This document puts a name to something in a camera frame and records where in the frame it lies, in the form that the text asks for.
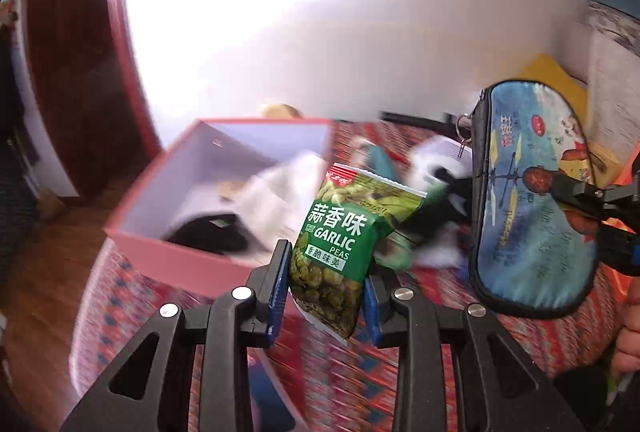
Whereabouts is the black and white cloth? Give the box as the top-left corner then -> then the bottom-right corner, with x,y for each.
400,137 -> 476,268

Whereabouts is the yellow pillow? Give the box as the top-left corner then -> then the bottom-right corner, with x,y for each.
515,54 -> 590,123

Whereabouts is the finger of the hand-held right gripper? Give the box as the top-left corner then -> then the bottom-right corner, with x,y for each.
552,175 -> 608,220

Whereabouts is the blue printed zipper pouch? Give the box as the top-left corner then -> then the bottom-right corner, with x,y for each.
467,80 -> 601,319

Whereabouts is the black stick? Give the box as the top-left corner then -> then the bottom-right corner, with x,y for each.
380,111 -> 468,138

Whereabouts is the black fuzzy cloth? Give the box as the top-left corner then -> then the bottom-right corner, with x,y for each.
555,362 -> 616,432

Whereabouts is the person's right hand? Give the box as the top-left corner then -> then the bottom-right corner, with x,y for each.
611,282 -> 640,375

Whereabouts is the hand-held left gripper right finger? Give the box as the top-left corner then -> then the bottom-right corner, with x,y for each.
362,272 -> 586,432

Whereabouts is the green peas snack packet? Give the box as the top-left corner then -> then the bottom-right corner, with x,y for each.
287,162 -> 428,344

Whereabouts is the pale yellow round object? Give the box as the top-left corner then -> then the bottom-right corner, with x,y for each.
260,103 -> 303,119

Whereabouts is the red patterned bed blanket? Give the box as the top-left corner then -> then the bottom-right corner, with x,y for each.
70,117 -> 626,432

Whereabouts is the dark wooden door frame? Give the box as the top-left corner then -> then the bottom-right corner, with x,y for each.
22,0 -> 163,200

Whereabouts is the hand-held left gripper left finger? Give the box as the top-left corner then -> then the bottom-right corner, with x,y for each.
60,239 -> 293,432

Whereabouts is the teal cloth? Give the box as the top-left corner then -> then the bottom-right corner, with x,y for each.
360,139 -> 401,183

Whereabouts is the pink cardboard box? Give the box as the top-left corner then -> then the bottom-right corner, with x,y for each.
102,117 -> 335,300

